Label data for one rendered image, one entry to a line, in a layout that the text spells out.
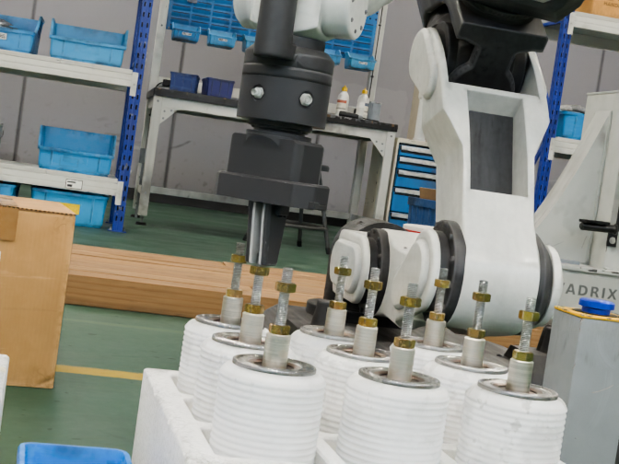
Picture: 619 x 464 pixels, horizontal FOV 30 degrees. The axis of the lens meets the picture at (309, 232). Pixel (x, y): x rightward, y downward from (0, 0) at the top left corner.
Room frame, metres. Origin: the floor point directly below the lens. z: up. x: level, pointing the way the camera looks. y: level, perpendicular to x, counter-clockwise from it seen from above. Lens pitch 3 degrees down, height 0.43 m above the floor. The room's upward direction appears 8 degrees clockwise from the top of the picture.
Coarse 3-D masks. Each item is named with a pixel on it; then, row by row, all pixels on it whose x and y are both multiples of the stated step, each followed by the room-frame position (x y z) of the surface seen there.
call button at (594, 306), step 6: (582, 300) 1.30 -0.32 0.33; (588, 300) 1.29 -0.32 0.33; (594, 300) 1.29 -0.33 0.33; (600, 300) 1.30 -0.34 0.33; (606, 300) 1.32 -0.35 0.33; (582, 306) 1.31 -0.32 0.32; (588, 306) 1.29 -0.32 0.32; (594, 306) 1.29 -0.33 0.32; (600, 306) 1.29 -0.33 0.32; (606, 306) 1.29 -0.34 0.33; (612, 306) 1.29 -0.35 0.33; (594, 312) 1.29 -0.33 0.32; (600, 312) 1.29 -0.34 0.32; (606, 312) 1.29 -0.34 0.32
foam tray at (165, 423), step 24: (144, 384) 1.28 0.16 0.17; (168, 384) 1.23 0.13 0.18; (144, 408) 1.25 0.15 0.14; (168, 408) 1.11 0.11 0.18; (144, 432) 1.23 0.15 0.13; (168, 432) 1.06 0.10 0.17; (192, 432) 1.03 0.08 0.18; (144, 456) 1.20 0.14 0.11; (168, 456) 1.04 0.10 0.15; (192, 456) 0.95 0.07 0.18; (216, 456) 0.96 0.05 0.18; (336, 456) 1.02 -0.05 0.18
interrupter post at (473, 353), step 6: (468, 336) 1.20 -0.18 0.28; (468, 342) 1.18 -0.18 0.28; (474, 342) 1.18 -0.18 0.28; (480, 342) 1.18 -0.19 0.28; (468, 348) 1.18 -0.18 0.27; (474, 348) 1.18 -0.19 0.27; (480, 348) 1.18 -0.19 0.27; (462, 354) 1.19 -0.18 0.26; (468, 354) 1.18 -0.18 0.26; (474, 354) 1.18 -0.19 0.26; (480, 354) 1.18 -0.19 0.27; (462, 360) 1.19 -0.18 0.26; (468, 360) 1.18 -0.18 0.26; (474, 360) 1.18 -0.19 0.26; (480, 360) 1.18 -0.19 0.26; (474, 366) 1.18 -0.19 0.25; (480, 366) 1.19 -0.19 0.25
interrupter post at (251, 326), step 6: (246, 312) 1.13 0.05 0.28; (246, 318) 1.13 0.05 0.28; (252, 318) 1.12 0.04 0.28; (258, 318) 1.13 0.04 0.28; (246, 324) 1.13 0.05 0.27; (252, 324) 1.12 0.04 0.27; (258, 324) 1.13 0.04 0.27; (240, 330) 1.13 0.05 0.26; (246, 330) 1.13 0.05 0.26; (252, 330) 1.12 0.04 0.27; (258, 330) 1.13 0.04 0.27; (240, 336) 1.13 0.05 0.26; (246, 336) 1.13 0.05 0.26; (252, 336) 1.12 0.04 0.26; (258, 336) 1.13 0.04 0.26; (246, 342) 1.13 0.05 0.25; (252, 342) 1.13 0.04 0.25; (258, 342) 1.13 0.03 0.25
